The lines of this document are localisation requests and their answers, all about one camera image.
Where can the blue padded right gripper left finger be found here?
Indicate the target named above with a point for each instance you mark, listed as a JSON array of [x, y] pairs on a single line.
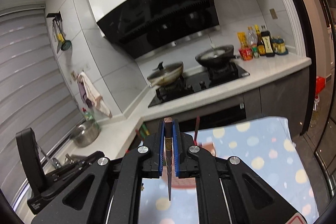
[[161, 134]]

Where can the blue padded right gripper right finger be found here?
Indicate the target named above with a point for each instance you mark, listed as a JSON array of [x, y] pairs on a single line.
[[176, 135]]

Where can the dark brown chopstick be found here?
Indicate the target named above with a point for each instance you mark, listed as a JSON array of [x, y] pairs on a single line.
[[168, 123]]

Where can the dark red patterned chopstick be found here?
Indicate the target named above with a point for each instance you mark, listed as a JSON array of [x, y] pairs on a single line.
[[196, 130]]

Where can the chrome kitchen faucet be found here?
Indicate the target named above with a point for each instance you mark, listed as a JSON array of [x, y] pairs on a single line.
[[54, 162]]

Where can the pink perforated utensil holder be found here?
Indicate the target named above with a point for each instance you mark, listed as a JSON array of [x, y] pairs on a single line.
[[184, 171]]

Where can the beige wok with lid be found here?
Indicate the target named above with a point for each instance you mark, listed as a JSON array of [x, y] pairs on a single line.
[[165, 75]]

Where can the black gas stove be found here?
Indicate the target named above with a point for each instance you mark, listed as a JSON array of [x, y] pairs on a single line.
[[186, 85]]

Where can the stainless steel bowl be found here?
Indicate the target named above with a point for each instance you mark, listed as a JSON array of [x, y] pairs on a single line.
[[85, 134]]

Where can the white hanging towel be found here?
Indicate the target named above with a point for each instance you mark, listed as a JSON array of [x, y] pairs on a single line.
[[94, 95]]

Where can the green dish soap bottle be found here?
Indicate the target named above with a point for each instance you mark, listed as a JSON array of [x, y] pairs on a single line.
[[89, 117]]

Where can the black wok with lid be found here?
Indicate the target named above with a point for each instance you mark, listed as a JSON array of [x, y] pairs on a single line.
[[217, 57]]

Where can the purple hanging cloth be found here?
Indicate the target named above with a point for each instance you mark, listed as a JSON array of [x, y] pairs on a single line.
[[83, 95]]

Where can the blue polka dot tablecloth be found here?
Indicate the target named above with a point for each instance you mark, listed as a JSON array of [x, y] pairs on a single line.
[[264, 145]]

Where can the red instant noodle cup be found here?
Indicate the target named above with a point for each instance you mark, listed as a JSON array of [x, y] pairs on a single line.
[[246, 54]]

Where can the small green lid jar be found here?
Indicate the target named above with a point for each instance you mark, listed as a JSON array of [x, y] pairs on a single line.
[[255, 51]]

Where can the yellow seasoning packet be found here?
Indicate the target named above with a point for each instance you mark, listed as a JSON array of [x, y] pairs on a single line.
[[243, 40]]

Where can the amber sauce bottle yellow cap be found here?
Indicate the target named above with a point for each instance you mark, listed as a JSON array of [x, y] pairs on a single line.
[[260, 43]]

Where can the black range hood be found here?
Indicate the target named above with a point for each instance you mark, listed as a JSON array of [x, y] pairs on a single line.
[[142, 26]]

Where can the clear plastic oil bottle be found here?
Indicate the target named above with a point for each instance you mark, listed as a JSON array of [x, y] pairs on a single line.
[[251, 37]]

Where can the dark soy sauce bottle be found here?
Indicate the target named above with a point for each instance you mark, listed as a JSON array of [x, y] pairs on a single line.
[[266, 37]]

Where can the condiment jars on teal tray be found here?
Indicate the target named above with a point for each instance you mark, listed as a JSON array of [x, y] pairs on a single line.
[[279, 46]]

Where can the clear bottle on floor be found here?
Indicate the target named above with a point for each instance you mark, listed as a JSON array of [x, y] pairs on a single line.
[[315, 113]]

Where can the red bag on floor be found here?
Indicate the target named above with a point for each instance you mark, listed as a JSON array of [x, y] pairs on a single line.
[[319, 85]]

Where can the wall power outlet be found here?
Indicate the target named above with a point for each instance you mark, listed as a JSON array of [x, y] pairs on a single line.
[[273, 13]]

